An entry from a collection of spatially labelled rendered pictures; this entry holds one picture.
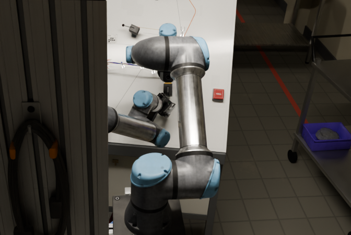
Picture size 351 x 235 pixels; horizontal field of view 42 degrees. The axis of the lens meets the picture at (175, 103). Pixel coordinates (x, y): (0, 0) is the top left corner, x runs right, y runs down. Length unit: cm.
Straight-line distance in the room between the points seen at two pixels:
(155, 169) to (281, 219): 201
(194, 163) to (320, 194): 225
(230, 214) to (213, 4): 146
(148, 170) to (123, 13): 123
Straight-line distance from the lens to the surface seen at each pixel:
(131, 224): 147
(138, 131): 174
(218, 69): 233
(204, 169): 137
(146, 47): 152
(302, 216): 333
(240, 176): 350
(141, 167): 135
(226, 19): 241
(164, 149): 226
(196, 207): 257
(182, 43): 151
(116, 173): 245
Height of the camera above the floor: 227
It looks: 33 degrees down
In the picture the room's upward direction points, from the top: 5 degrees clockwise
